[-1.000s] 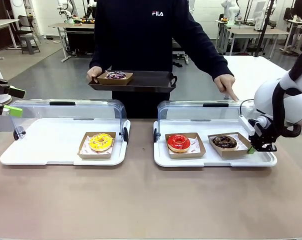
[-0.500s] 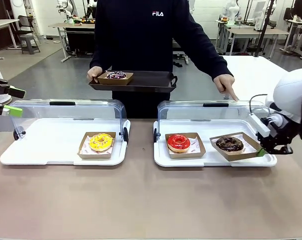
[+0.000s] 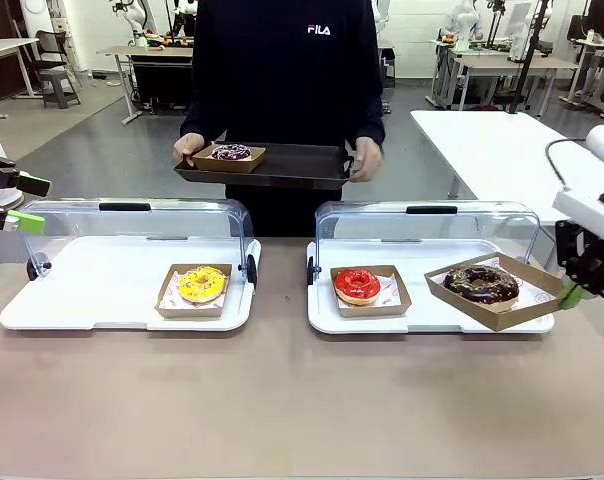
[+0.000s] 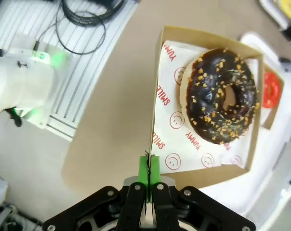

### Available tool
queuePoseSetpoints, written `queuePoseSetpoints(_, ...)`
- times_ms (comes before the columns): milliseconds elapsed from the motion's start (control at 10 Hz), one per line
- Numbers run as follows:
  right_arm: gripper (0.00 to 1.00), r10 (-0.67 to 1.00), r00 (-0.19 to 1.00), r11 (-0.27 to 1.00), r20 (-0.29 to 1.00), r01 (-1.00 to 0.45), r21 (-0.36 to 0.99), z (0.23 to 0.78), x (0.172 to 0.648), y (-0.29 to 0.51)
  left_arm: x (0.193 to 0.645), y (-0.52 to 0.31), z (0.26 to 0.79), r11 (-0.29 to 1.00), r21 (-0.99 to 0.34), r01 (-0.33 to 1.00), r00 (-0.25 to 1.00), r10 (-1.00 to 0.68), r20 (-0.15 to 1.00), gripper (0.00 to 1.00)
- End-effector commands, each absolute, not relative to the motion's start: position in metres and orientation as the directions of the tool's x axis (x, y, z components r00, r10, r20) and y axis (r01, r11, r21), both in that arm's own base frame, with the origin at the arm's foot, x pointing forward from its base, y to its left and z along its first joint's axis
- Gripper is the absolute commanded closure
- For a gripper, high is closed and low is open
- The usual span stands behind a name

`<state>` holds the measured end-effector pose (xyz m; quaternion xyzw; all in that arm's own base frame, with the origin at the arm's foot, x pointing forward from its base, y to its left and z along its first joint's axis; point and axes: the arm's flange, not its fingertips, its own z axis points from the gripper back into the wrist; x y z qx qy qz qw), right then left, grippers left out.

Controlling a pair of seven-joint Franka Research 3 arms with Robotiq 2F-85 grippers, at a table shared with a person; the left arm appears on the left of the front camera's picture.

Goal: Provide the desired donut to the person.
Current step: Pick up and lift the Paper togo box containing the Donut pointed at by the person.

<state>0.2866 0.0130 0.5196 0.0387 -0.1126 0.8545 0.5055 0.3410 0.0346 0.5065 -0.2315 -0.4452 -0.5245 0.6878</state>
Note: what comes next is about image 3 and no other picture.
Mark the black serving tray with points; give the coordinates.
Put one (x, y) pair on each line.
(297, 167)

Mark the wood-top table white legs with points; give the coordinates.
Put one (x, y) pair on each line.
(132, 51)

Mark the white desk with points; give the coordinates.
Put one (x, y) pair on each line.
(7, 47)

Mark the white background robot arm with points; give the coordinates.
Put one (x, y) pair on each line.
(464, 22)
(134, 20)

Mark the black tripod pole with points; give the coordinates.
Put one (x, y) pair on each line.
(528, 55)

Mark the dark grey chair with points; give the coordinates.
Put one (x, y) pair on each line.
(57, 80)

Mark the red donut in tray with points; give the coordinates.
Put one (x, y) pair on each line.
(372, 311)

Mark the white printed paper liner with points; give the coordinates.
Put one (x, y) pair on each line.
(171, 295)
(389, 287)
(537, 295)

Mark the yellow donut in tray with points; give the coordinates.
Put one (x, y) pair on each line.
(192, 311)

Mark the purple sprinkled chocolate donut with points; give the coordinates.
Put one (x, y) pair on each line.
(222, 154)

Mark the person's right forearm navy sleeve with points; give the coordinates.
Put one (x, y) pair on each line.
(202, 115)

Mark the wood-top table grey legs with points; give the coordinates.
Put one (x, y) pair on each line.
(512, 64)

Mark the person's left forearm navy sleeve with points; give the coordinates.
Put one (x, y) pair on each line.
(369, 115)

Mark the white display case base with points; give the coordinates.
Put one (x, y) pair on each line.
(422, 322)
(107, 300)

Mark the person's right hand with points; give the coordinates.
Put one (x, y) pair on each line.
(187, 145)

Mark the clear display case lid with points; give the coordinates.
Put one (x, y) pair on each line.
(132, 217)
(432, 222)

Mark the red glazed donut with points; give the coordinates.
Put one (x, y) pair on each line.
(347, 287)

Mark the dark chocolate nut donut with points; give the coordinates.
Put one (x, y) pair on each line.
(462, 287)

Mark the person's left hand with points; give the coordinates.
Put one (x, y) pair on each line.
(371, 160)

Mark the person in navy FILA sweatshirt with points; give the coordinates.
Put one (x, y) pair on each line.
(282, 90)

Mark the yellow sprinkled donut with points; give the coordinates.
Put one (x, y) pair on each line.
(192, 290)

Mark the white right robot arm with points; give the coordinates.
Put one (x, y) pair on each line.
(582, 210)

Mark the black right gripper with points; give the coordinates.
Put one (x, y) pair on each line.
(599, 255)

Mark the white rectangular table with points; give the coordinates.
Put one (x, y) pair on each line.
(482, 145)

